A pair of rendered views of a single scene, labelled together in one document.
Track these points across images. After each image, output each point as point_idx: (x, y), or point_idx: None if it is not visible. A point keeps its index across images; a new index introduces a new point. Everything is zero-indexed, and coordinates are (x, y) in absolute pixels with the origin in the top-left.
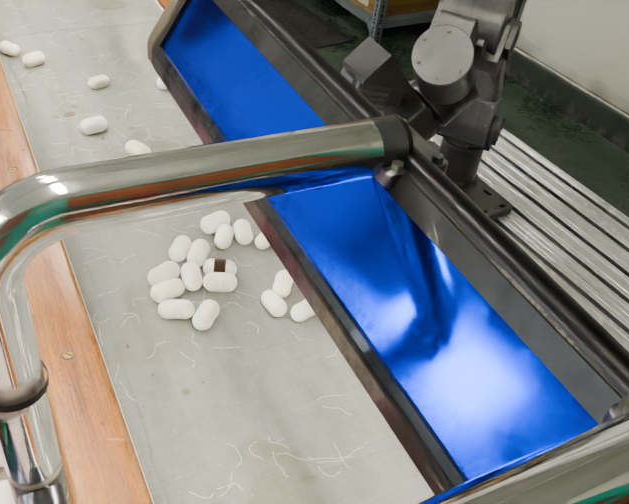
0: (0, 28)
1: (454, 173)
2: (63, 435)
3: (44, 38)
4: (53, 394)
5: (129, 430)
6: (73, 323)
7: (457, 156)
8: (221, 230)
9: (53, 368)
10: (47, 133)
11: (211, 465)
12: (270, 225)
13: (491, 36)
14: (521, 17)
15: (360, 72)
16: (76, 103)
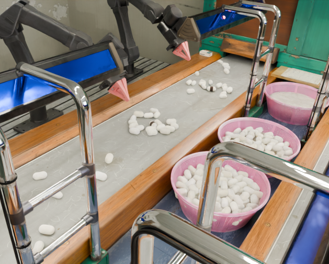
0: None
1: (46, 113)
2: (223, 121)
3: (2, 252)
4: (217, 125)
5: None
6: (199, 131)
7: (45, 107)
8: (139, 125)
9: (212, 128)
10: (113, 190)
11: (204, 112)
12: (226, 26)
13: (92, 41)
14: None
15: (125, 56)
16: (79, 195)
